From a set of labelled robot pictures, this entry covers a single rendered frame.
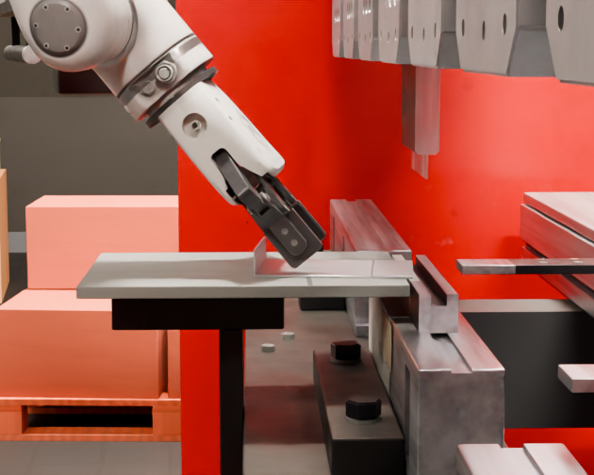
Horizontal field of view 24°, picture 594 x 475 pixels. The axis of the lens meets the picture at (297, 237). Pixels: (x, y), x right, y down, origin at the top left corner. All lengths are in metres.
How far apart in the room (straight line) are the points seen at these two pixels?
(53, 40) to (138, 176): 7.01
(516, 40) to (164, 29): 0.64
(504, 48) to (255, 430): 0.65
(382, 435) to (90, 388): 3.25
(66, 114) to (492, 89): 6.15
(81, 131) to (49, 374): 3.95
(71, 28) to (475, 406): 0.41
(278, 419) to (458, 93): 0.96
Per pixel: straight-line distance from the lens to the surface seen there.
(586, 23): 0.41
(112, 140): 8.06
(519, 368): 1.64
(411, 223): 2.04
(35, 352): 4.24
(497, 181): 2.05
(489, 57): 0.57
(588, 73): 0.41
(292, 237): 1.12
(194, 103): 1.11
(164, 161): 8.06
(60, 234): 4.52
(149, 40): 1.12
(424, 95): 1.11
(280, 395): 1.25
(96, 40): 1.06
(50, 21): 1.07
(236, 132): 1.11
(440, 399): 0.94
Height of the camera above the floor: 1.19
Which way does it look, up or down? 8 degrees down
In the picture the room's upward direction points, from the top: straight up
